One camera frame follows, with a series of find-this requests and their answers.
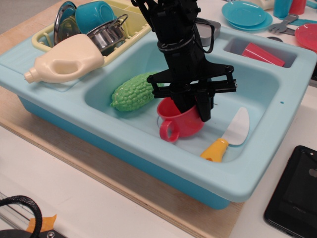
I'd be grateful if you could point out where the teal plate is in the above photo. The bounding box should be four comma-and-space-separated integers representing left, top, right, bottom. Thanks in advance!
221, 1, 266, 27
227, 12, 273, 31

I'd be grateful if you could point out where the red tumbler background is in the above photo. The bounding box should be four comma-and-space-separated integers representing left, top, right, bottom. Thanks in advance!
289, 0, 307, 15

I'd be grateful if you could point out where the teal tumbler background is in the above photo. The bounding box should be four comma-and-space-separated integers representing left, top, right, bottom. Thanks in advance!
273, 0, 292, 18

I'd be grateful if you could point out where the steel pot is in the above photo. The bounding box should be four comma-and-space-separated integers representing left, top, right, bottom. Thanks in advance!
87, 14, 128, 56

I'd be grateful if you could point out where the grey toy fork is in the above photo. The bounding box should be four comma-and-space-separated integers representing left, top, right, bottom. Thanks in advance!
268, 14, 299, 36

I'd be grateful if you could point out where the red toy cup with handle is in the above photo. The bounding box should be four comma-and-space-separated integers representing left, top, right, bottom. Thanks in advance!
157, 98, 204, 143

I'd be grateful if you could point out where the steel pot lid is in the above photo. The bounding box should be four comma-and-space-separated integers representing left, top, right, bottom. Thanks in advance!
53, 0, 81, 45

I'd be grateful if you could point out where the black braided cable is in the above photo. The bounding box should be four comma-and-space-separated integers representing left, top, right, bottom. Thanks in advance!
0, 195, 43, 238

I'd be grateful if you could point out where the cream toy detergent bottle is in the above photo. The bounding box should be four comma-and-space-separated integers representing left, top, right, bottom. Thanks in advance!
24, 34, 104, 83

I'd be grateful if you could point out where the black smartphone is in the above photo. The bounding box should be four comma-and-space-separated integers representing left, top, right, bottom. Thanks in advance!
264, 145, 317, 238

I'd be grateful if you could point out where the green toy bitter gourd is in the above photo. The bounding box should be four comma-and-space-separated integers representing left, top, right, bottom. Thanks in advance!
110, 71, 157, 112

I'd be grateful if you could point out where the light blue toy sink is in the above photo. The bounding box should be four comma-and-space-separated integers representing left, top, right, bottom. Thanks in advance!
0, 27, 317, 209

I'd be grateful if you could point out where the toy knife yellow handle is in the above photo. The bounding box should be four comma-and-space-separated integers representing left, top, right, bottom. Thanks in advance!
200, 107, 250, 163

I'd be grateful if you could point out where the red plate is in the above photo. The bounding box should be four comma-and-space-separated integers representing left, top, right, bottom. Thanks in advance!
295, 23, 317, 53

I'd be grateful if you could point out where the orange tape piece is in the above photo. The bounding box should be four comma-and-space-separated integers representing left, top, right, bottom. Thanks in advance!
26, 214, 57, 233

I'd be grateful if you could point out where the teal plate bottom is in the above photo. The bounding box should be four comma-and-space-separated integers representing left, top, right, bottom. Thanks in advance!
227, 12, 273, 31

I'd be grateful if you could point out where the red tumbler in compartment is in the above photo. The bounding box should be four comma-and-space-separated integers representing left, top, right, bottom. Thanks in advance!
242, 43, 285, 67

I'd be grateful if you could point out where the teal plate top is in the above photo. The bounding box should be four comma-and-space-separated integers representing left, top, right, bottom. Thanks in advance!
221, 1, 266, 27

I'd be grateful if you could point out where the teal toy cup in rack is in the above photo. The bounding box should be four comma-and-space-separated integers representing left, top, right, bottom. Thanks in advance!
75, 0, 116, 34

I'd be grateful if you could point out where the grey toy faucet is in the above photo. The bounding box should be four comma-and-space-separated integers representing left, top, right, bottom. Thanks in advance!
196, 18, 221, 47

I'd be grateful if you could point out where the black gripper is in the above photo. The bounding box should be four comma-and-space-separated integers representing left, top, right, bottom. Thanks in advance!
147, 42, 237, 122

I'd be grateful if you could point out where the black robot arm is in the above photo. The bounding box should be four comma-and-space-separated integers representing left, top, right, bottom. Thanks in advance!
132, 0, 237, 122

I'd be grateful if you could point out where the yellow dish rack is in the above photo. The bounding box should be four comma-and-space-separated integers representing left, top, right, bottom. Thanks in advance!
31, 0, 152, 66

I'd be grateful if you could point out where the wooden board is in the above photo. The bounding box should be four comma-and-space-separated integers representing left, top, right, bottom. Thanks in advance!
0, 0, 245, 238

